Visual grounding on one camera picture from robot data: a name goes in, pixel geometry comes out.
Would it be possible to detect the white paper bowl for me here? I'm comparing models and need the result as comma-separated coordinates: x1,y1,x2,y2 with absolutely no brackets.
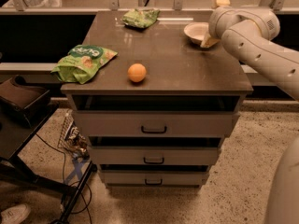
184,22,208,45

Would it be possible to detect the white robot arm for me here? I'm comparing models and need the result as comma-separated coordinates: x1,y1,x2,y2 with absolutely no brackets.
201,0,299,224

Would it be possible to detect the small green chip bag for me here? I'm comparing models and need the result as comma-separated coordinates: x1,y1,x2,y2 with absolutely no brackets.
121,9,160,29

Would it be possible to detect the large green rice chip bag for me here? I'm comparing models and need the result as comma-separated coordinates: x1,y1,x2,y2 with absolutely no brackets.
51,45,118,84

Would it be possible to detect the orange ball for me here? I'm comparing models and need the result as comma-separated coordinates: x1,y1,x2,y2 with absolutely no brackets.
127,63,147,82

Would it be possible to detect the grey drawer cabinet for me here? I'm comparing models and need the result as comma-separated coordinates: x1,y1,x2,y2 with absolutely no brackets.
62,11,252,173

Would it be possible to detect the brown pouch on side table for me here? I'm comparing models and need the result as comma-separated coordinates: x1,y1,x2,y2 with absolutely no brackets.
0,76,50,118

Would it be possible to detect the black side table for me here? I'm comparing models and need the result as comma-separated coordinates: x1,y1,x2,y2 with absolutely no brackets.
0,103,95,224

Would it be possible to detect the white sneaker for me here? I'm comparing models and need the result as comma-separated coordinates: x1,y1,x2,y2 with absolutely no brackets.
0,204,31,224

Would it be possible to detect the top drawer with black handle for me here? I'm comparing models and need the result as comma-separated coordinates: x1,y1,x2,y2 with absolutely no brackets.
73,111,239,137

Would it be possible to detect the drawer with black handle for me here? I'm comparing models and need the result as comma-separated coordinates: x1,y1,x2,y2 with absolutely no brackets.
99,171,209,186
88,147,220,165
73,111,239,137

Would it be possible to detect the middle drawer with black handle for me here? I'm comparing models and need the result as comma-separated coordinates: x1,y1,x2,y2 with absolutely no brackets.
88,147,220,165

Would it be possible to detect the bottom drawer with black handle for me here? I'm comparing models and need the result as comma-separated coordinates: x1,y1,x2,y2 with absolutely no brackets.
99,171,209,186

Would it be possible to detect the wire basket with snacks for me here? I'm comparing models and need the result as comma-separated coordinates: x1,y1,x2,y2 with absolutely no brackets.
58,110,90,160

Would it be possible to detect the black floor cable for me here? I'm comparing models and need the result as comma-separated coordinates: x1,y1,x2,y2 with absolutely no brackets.
36,133,93,224

